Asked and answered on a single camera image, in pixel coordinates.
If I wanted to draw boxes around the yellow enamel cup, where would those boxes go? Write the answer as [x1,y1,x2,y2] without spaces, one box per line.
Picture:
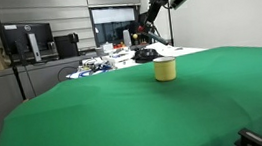
[151,54,179,84]

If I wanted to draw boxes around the black side monitor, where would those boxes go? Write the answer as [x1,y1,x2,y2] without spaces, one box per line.
[137,10,154,45]

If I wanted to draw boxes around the black stand pole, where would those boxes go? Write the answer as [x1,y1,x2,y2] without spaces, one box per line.
[167,8,176,48]
[0,0,27,104]

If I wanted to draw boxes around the white upright speaker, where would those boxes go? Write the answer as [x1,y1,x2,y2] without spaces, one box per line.
[122,29,133,49]

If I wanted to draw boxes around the orange small items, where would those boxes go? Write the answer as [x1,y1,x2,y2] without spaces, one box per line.
[113,41,127,50]

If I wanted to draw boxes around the white paper sheet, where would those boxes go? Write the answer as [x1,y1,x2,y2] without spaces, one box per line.
[149,36,209,61]

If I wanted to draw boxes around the small white box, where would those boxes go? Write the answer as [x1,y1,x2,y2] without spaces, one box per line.
[101,41,115,54]

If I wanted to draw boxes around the blue white electronics clutter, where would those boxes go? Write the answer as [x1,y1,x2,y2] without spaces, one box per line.
[63,49,139,81]

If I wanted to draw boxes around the black computer tower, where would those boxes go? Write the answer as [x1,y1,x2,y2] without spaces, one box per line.
[53,32,81,60]

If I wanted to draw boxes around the green table cloth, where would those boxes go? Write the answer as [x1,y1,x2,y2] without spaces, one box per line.
[0,41,262,146]

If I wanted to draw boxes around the black Dell monitor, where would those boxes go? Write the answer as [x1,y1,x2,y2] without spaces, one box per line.
[0,16,60,68]

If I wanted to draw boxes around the black table clamp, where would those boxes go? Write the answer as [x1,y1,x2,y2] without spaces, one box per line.
[232,125,262,146]

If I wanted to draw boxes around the black coiled cable bundle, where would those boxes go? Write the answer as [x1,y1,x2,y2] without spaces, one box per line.
[131,45,163,66]

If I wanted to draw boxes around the large dark wall screen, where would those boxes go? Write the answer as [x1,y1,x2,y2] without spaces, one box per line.
[88,2,144,50]

